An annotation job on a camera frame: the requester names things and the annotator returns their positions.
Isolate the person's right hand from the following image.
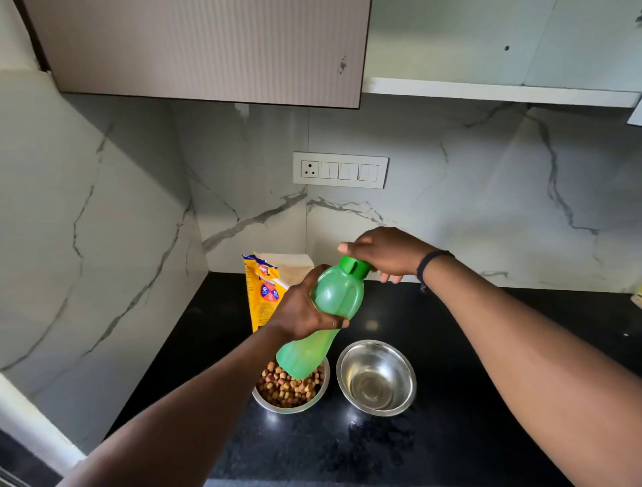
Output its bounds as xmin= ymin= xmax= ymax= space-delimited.
xmin=337 ymin=227 xmax=438 ymax=285

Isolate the yellow pet food bag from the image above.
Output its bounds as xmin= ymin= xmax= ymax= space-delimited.
xmin=243 ymin=253 xmax=315 ymax=333

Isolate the person's right forearm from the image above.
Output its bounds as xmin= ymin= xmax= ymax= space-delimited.
xmin=424 ymin=256 xmax=642 ymax=487

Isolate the person's left forearm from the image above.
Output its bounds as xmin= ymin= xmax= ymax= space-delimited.
xmin=56 ymin=323 xmax=297 ymax=487

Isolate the green bottle cap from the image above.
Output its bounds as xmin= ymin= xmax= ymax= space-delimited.
xmin=338 ymin=255 xmax=372 ymax=281

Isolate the steel bowl with water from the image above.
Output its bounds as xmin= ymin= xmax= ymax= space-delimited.
xmin=336 ymin=339 xmax=417 ymax=417

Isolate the pile of brown kibble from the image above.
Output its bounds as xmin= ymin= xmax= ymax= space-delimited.
xmin=257 ymin=361 xmax=325 ymax=408

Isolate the black wristband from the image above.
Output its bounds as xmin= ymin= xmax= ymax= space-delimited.
xmin=416 ymin=250 xmax=455 ymax=294

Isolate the person's left hand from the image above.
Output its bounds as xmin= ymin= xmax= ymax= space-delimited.
xmin=266 ymin=264 xmax=350 ymax=342

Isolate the green plastic water bottle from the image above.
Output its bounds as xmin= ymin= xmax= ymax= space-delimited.
xmin=275 ymin=266 xmax=366 ymax=380

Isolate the beige upper cabinet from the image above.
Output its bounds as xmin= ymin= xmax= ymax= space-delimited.
xmin=22 ymin=0 xmax=372 ymax=109

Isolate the white wall shelf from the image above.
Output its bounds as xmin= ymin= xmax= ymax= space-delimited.
xmin=361 ymin=77 xmax=642 ymax=109

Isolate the steel bowl with pet kibble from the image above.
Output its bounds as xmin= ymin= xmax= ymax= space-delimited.
xmin=251 ymin=355 xmax=331 ymax=415

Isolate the white wall switch panel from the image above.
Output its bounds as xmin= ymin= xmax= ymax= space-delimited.
xmin=293 ymin=152 xmax=389 ymax=190

